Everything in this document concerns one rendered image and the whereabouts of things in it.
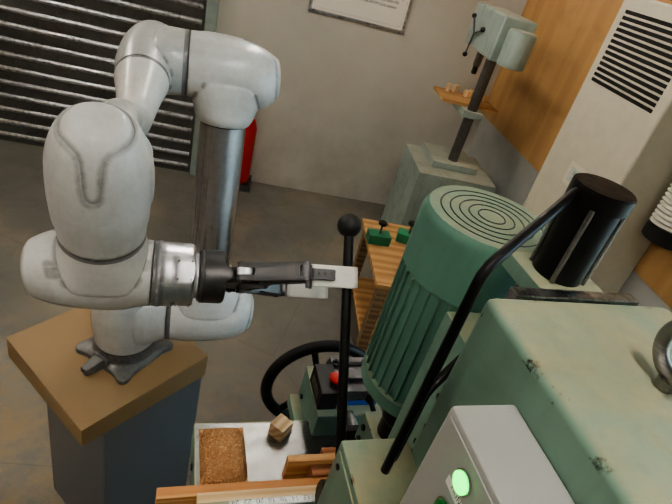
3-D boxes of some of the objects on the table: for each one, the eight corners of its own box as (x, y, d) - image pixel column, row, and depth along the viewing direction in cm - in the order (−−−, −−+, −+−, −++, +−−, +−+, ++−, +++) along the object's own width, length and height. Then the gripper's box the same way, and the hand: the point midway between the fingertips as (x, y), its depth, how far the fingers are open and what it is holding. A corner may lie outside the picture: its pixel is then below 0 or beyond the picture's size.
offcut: (280, 443, 102) (283, 432, 100) (267, 433, 103) (270, 422, 101) (290, 432, 104) (293, 422, 102) (278, 423, 105) (281, 412, 104)
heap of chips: (243, 427, 102) (245, 418, 101) (248, 486, 93) (251, 477, 91) (199, 429, 100) (200, 419, 98) (199, 489, 90) (201, 480, 88)
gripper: (189, 309, 83) (317, 315, 90) (201, 292, 60) (372, 300, 67) (192, 264, 85) (318, 272, 92) (205, 229, 62) (372, 243, 68)
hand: (334, 283), depth 79 cm, fingers open, 13 cm apart
